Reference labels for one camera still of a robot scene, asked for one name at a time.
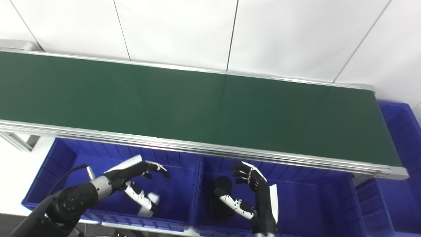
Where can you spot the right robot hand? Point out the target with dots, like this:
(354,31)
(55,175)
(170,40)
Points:
(264,204)

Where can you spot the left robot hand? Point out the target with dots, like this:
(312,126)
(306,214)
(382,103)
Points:
(125,171)

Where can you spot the white square part with hole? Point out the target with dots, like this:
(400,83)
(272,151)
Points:
(153,198)

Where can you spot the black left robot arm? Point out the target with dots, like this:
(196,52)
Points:
(72,200)

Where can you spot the blue plastic bin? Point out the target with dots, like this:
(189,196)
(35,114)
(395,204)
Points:
(312,204)
(174,197)
(401,197)

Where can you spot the black part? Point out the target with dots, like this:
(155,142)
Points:
(222,182)

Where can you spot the green conveyor belt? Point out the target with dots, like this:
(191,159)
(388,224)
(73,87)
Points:
(197,105)
(230,152)

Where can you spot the aluminium conveyor leg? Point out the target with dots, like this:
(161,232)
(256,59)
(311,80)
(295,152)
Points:
(361,179)
(18,141)

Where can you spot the grey conveyor motor housing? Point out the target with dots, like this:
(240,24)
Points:
(16,44)

